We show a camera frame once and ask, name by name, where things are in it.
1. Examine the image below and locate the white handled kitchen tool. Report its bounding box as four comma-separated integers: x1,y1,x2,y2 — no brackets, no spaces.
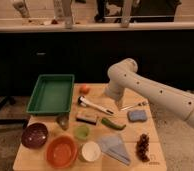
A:
77,96,114,115

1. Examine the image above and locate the green chili pepper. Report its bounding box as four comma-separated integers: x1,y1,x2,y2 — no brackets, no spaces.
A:
101,117,126,130

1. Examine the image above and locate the green plastic cup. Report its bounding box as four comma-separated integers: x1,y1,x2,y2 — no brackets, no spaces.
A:
75,125,89,140

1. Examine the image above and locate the black office chair base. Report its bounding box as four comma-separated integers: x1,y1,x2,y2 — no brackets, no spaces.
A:
0,56,30,133

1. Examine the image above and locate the blue sponge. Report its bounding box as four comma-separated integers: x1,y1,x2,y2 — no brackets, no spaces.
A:
127,110,147,122

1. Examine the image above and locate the small glass cup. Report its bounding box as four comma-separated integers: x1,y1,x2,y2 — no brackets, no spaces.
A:
56,115,69,131

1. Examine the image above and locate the orange bowl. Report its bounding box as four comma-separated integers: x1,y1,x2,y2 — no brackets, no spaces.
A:
46,135,78,169

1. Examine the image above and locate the small red orange apple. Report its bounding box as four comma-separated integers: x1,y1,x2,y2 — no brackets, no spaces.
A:
79,84,90,94

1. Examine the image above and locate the green plastic tray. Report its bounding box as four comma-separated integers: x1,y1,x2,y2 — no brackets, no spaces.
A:
27,74,74,116

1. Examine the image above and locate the dark wooden brush block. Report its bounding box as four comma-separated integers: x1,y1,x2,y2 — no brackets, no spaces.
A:
76,113,98,125

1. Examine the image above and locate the light blue folded cloth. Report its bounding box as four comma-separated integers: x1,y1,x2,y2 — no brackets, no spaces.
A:
97,134,131,165

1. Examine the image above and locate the dark purple bowl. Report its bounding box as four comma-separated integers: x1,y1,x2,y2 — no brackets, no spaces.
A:
21,123,48,149

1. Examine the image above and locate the bunch of red grapes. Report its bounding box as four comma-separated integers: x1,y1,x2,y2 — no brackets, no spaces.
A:
136,134,149,162

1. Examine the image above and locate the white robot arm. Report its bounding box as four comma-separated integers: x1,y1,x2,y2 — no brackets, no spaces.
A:
105,58,194,128

